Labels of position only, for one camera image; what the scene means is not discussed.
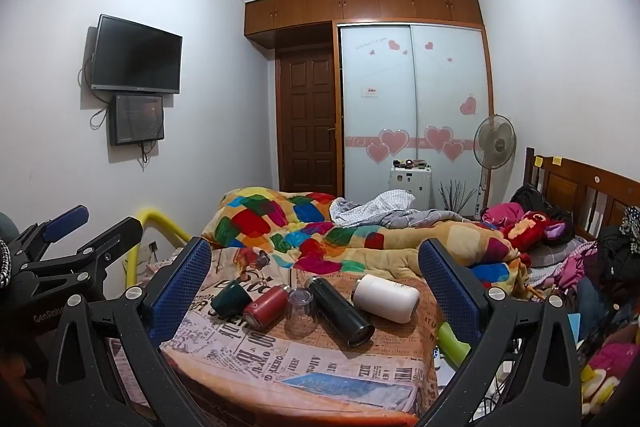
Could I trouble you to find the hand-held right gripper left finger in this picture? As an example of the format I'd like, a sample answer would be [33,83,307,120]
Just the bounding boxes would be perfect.
[45,237,214,427]

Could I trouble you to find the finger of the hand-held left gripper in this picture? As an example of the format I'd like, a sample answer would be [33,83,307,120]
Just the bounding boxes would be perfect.
[19,216,144,304]
[9,205,90,266]

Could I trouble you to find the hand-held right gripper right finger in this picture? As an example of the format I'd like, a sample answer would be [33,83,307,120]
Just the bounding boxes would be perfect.
[418,239,584,427]

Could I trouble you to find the dark green cup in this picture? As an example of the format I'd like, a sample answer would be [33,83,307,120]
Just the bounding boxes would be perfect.
[210,279,252,319]

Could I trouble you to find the white thermos cup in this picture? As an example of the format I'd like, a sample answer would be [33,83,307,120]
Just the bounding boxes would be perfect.
[352,274,421,324]

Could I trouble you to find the red bottle cup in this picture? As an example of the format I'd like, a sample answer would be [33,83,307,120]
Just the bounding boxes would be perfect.
[243,284,292,331]

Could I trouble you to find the black thermos cup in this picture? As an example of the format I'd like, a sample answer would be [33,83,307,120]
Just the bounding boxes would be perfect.
[305,277,376,349]

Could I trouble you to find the clear glass cup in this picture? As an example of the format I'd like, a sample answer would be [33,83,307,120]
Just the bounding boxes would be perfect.
[285,287,320,341]

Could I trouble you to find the green padded tube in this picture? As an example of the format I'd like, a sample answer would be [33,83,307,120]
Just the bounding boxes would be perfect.
[437,322,472,366]

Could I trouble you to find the pink cloth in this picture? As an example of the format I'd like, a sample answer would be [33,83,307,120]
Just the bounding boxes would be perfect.
[481,202,526,229]

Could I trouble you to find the dark decorative twigs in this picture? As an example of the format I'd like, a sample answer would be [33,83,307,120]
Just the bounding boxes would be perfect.
[439,179,481,214]

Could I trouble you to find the red plush toy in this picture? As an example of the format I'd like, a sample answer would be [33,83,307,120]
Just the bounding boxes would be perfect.
[502,212,552,254]

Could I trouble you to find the grey checked cloth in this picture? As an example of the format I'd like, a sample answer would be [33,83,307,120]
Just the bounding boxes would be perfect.
[330,189,473,229]

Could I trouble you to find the small white cabinet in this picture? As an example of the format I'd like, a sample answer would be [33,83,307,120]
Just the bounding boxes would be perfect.
[390,166,431,210]

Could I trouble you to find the black backpack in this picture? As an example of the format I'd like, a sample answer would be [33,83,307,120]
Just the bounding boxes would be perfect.
[510,184,552,219]

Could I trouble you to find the colourful patchwork quilt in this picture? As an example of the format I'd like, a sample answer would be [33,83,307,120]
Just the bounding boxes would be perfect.
[202,188,534,284]

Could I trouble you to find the newspaper printed blanket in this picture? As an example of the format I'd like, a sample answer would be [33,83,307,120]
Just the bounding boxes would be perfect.
[160,247,447,419]

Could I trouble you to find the standing fan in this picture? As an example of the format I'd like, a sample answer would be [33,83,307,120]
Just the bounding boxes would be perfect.
[473,113,517,214]

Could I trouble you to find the brown wooden headboard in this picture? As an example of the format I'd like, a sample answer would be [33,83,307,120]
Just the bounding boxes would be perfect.
[522,147,640,244]

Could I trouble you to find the black clothes pile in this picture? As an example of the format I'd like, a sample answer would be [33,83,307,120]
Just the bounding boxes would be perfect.
[594,206,640,290]

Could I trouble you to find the yellow and pink plush toy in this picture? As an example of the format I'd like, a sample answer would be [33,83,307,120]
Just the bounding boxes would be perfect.
[581,341,640,414]

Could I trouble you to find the sliding wardrobe with pink hearts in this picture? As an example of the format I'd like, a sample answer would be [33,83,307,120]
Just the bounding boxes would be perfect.
[334,22,496,214]

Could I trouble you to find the brown wooden door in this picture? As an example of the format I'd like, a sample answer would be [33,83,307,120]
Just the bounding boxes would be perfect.
[276,47,338,198]

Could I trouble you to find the brown overhead cabinet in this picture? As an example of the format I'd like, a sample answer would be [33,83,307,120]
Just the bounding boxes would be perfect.
[244,0,486,50]

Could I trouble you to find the yellow padded rail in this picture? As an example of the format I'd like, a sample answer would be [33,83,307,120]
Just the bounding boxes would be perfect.
[122,207,192,304]

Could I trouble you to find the black television cable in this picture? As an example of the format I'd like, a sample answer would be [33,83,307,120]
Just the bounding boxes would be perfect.
[77,55,110,130]

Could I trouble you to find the small black wall monitor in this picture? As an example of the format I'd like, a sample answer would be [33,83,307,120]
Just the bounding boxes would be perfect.
[110,93,166,146]

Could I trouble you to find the black wall television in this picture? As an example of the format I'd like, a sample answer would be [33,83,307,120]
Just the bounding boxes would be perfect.
[90,14,183,96]

